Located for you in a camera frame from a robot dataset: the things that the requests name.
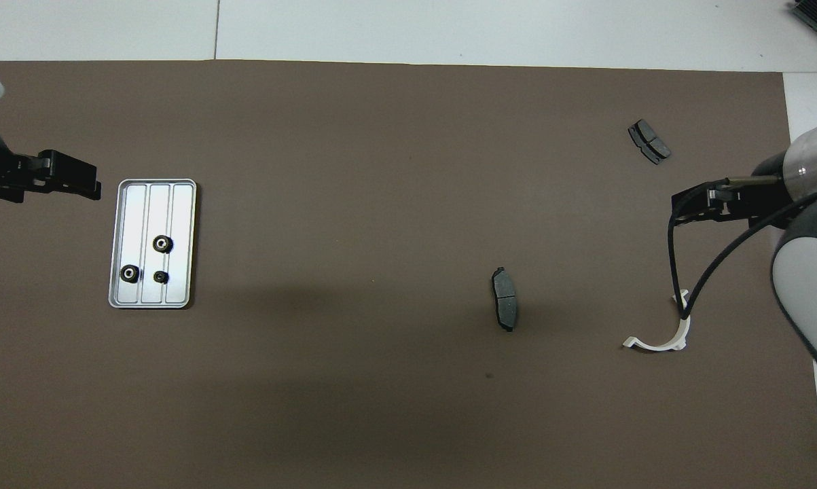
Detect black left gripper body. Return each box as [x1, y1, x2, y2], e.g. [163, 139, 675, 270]
[0, 126, 101, 199]

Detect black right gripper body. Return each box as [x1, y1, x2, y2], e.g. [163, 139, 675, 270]
[672, 153, 796, 221]

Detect silver metal tray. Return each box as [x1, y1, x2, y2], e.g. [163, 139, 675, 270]
[108, 179, 198, 310]

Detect grey brake pad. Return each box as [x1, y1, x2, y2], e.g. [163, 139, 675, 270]
[628, 119, 672, 166]
[492, 266, 520, 333]

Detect brown table mat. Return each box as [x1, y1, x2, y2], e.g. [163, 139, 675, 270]
[0, 60, 817, 489]

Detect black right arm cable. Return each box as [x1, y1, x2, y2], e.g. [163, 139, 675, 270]
[666, 174, 817, 321]

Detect white curved plastic bracket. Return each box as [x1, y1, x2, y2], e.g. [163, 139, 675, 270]
[622, 289, 691, 352]

